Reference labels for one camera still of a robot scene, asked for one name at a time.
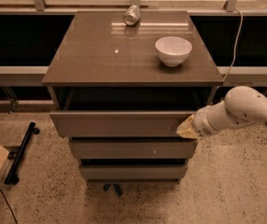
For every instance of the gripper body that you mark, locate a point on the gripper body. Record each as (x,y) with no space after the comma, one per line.
(203,121)

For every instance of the grey top drawer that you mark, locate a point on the grey top drawer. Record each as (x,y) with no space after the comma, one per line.
(117,123)

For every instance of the grey drawer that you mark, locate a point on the grey drawer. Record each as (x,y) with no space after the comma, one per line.
(130,172)
(133,149)
(117,123)

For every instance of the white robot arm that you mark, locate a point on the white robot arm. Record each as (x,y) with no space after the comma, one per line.
(241,107)

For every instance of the grey drawer cabinet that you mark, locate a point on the grey drawer cabinet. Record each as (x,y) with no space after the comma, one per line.
(104,65)

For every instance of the grey middle drawer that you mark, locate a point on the grey middle drawer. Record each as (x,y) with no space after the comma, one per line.
(133,149)

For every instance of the grey bottom drawer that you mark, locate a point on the grey bottom drawer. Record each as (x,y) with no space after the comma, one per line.
(130,172)

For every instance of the white ceramic bowl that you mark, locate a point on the white ceramic bowl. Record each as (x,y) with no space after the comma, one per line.
(173,50)

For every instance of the silver tin can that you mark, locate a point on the silver tin can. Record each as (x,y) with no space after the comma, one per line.
(132,15)

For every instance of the black metal bar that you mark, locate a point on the black metal bar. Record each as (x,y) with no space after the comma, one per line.
(12,177)

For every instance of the metal window rail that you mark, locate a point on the metal window rail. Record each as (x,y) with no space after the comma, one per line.
(31,76)

